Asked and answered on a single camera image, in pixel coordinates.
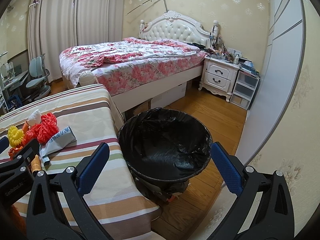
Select white two-drawer nightstand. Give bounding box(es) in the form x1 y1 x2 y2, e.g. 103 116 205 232
199 56 240 102

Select beige curtains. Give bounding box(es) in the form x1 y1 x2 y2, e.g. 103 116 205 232
27 0 124 81

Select red plastic bag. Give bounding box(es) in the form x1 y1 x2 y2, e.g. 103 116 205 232
22 124 41 146

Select study desk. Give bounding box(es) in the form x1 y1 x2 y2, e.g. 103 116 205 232
1 62 29 110

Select small orange wrapper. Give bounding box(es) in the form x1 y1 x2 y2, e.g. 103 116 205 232
22 121 29 134

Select white storage box under bed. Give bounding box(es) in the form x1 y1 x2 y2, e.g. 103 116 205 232
151 82 187 109

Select white tissue ball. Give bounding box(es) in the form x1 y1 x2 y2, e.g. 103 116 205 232
27 109 41 127

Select grey blue desk chair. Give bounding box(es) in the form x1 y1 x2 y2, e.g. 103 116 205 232
26 54 51 102

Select black lined trash bin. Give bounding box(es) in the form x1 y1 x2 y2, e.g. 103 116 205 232
118 107 213 203

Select floral bedding bed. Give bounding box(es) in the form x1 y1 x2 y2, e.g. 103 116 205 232
59 37 207 112

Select orange snack bag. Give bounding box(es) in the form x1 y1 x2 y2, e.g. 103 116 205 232
8 144 23 160

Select white wardrobe door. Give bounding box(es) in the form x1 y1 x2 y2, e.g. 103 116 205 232
235 0 305 164

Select red foam net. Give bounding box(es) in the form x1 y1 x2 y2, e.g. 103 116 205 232
37 113 59 145

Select yellow foam net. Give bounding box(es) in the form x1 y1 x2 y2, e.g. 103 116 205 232
8 126 24 148

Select white tufted headboard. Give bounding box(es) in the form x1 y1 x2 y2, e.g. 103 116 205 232
139 10 210 48

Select translucent plastic drawer unit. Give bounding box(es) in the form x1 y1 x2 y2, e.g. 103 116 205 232
230 69 260 111

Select mosquito net pole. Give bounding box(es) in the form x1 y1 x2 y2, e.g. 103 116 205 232
125 0 169 16

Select grey white milk powder pouch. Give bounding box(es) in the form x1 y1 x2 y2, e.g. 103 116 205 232
39 126 76 166

